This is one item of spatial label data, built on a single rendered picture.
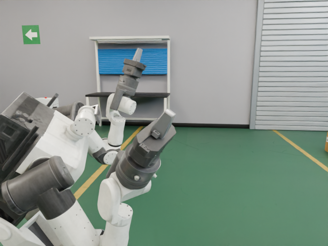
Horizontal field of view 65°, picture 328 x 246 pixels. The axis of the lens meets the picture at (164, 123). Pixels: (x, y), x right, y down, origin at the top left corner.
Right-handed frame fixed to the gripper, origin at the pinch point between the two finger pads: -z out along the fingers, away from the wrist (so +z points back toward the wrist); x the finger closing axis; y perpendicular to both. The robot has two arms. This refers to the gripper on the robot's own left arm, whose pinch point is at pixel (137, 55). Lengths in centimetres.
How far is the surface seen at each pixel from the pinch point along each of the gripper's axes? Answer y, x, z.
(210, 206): -143, -3, 92
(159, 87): -337, -292, -5
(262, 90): -443, -118, -71
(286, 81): -461, -86, -102
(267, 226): -144, 47, 81
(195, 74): -369, -237, -55
